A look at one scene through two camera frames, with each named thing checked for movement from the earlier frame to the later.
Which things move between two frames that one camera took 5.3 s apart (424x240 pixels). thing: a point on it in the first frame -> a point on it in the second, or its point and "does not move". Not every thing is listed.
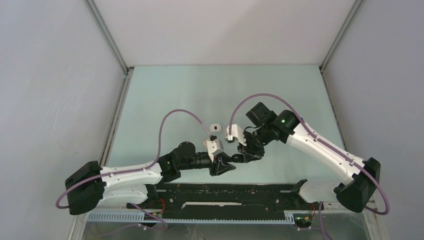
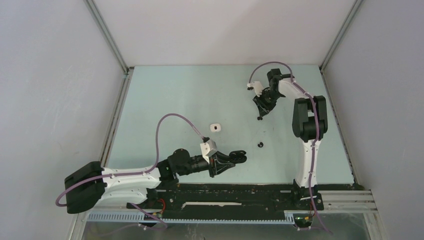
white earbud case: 215,127 does not move
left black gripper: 221,166 does not move
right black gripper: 249,155 -> 264,108
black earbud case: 237,158 does not move
